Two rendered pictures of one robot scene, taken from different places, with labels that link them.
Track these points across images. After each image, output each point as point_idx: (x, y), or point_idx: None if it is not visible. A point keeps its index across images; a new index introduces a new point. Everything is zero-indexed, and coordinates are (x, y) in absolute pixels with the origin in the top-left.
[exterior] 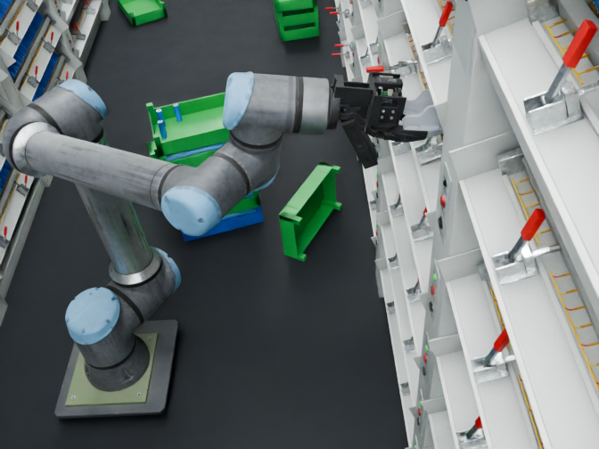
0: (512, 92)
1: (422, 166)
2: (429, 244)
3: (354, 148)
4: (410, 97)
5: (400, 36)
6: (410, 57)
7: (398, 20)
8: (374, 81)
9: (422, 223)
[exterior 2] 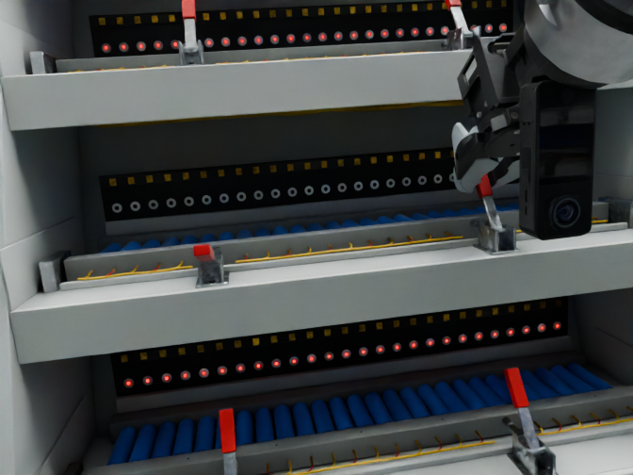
0: None
1: (523, 251)
2: (559, 456)
3: (593, 158)
4: (306, 271)
5: (49, 295)
6: (157, 281)
7: (28, 262)
8: (506, 44)
9: (532, 425)
